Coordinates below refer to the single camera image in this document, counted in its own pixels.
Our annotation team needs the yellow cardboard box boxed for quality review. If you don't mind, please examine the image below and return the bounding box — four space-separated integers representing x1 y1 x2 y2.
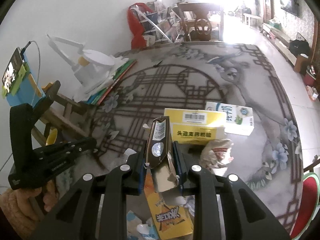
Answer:
164 108 227 145

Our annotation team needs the small red bin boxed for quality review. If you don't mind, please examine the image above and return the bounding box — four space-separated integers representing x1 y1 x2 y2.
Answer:
304 66 317 87

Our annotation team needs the red cloth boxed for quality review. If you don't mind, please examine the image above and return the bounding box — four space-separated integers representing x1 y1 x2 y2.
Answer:
127 3 151 50

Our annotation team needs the carved wooden chair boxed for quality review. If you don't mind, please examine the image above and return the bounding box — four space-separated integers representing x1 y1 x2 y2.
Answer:
178 2 225 42

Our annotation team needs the smartphone with lit screen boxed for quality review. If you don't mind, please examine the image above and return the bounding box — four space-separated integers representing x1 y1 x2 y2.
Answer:
2 47 26 93

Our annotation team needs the low television cabinet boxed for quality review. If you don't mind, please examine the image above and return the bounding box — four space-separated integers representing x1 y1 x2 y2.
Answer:
261 17 300 63

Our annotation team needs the dark wooden stool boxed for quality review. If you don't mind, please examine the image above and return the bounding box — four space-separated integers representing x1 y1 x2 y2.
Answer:
31 80 97 147

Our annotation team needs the brown drink carton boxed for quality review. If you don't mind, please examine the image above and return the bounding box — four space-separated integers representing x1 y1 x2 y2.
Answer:
144 116 181 199

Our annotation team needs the person's left hand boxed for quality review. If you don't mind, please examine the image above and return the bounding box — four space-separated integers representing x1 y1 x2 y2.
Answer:
41 180 61 212

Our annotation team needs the stack of books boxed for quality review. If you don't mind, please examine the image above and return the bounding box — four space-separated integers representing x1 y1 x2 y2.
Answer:
75 59 138 106

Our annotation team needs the white blue printed carton box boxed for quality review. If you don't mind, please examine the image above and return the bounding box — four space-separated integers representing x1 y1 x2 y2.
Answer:
204 101 255 136

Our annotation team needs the white low cabinet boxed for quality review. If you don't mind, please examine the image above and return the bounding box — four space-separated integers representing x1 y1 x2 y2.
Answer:
242 13 262 27

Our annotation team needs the yellow plastic item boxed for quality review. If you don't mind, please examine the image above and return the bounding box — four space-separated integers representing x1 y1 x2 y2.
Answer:
44 128 59 146

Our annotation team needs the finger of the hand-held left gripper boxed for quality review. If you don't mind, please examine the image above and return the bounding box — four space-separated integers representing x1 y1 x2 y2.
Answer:
39 146 99 167
33 137 97 157

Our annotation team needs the white desk lamp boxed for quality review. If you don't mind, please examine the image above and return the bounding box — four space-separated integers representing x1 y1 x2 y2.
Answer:
46 34 125 87

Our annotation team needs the black bag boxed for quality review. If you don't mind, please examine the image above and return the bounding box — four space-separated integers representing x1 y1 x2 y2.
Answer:
289 39 310 56

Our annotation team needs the person's left forearm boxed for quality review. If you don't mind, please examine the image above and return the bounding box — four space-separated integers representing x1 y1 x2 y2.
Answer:
0 188 47 233

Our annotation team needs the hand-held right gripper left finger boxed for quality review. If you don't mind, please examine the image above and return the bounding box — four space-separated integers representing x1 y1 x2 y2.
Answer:
30 150 148 240

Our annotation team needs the metal storage rack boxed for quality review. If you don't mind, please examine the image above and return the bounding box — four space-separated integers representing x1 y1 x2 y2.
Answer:
135 0 183 43

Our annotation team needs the wall-mounted television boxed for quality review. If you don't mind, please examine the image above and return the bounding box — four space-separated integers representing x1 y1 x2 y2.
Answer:
280 0 301 16

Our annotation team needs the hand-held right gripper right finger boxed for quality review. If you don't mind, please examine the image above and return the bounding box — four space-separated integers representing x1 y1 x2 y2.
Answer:
173 141 292 240

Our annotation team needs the red bin with green rim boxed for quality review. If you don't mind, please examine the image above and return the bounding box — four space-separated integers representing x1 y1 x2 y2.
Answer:
289 169 320 240

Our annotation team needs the blue white wrapper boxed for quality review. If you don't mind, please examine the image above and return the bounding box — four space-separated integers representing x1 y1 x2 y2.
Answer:
126 209 160 240

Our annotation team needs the paper bag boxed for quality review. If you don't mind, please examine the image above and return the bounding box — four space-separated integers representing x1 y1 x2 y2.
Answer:
200 138 235 172

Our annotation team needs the orange snack bag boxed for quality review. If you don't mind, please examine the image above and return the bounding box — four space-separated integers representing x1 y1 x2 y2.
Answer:
144 172 195 240

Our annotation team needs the phone charging cable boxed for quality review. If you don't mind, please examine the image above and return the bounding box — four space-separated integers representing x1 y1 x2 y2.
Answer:
20 40 42 105

